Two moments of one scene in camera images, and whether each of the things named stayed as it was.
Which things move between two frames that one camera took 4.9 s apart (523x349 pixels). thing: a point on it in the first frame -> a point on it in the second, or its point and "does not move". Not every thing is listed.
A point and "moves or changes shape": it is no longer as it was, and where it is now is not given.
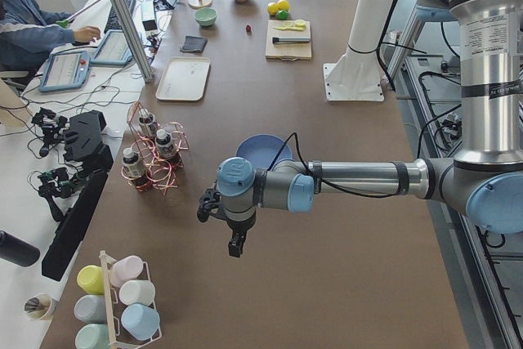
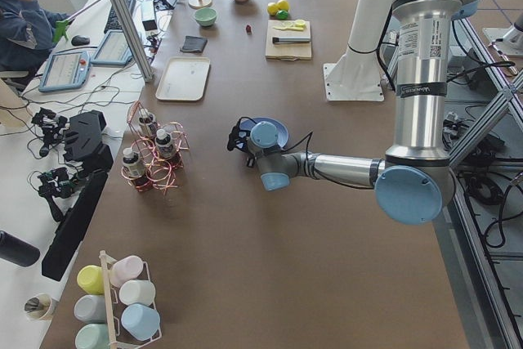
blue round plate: (261, 149) moves or changes shape
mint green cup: (92, 336) does not move
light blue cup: (139, 321) does not move
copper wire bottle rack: (156, 154) does not move
